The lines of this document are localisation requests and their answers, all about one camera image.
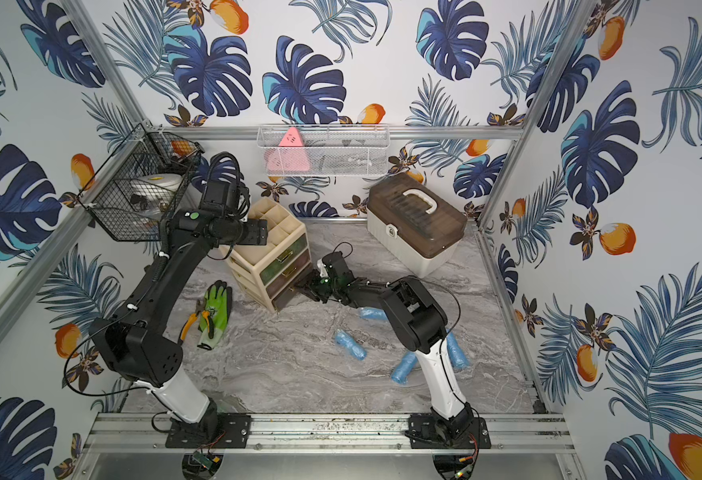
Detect blue bag roll three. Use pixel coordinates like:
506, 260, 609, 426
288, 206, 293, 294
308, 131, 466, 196
357, 307, 388, 322

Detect black wire wall basket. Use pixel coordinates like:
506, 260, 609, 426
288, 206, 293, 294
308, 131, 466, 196
76, 124, 204, 242

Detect blue bag roll two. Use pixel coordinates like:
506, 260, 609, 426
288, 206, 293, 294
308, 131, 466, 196
391, 352, 418, 385

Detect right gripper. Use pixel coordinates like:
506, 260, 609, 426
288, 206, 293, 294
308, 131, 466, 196
291, 269, 339, 302

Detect blue bag roll one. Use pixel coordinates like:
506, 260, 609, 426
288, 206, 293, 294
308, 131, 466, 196
334, 329, 367, 361

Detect pink triangle item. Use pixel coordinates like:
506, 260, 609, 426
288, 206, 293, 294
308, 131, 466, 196
265, 127, 311, 175

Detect yellow handled pliers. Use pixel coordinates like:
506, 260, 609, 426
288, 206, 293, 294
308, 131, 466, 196
177, 298, 210, 345

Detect white mesh wall basket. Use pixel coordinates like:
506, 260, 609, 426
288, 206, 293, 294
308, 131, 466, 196
257, 124, 390, 177

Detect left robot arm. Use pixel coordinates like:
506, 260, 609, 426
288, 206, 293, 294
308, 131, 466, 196
90, 178, 267, 425

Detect green black work glove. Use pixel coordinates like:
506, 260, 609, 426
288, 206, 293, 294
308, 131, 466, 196
198, 280, 233, 350

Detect beige drawer organizer cabinet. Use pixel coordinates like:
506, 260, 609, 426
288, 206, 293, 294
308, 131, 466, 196
227, 198, 311, 313

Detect brown lid storage box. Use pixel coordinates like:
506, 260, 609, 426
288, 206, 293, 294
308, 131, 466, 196
367, 174, 467, 278

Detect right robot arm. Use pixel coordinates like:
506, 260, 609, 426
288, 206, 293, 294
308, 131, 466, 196
295, 252, 474, 432

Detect blue bag roll five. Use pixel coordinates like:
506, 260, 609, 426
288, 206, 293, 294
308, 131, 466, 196
446, 332, 470, 371

